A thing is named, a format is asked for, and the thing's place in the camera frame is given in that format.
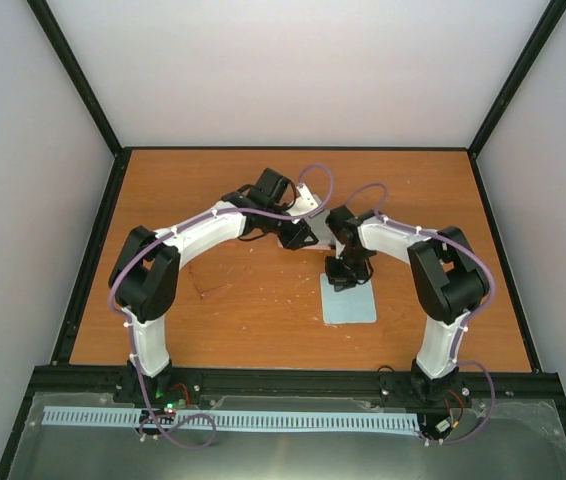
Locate purple cable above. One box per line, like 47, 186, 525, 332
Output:
106, 163, 337, 447
342, 182, 497, 446

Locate metal base plate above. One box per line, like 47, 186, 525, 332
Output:
7, 394, 566, 479

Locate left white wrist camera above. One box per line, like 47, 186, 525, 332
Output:
289, 184, 325, 223

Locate pink glasses case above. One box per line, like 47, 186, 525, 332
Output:
300, 221, 336, 250

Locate transparent brown sunglasses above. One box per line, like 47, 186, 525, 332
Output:
186, 264, 252, 300

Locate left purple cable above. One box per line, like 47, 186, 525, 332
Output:
106, 163, 337, 447

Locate black aluminium frame rail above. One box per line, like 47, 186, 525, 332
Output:
27, 364, 562, 407

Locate slotted grey cable duct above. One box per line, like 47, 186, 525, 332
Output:
41, 406, 419, 435

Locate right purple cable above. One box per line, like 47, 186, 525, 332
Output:
342, 182, 497, 446

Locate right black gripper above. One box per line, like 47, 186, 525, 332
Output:
324, 248, 369, 292

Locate light blue cleaning cloth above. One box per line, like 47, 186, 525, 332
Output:
320, 274, 377, 325

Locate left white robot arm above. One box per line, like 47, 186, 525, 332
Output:
108, 168, 325, 403

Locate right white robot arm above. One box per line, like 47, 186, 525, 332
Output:
325, 206, 495, 405

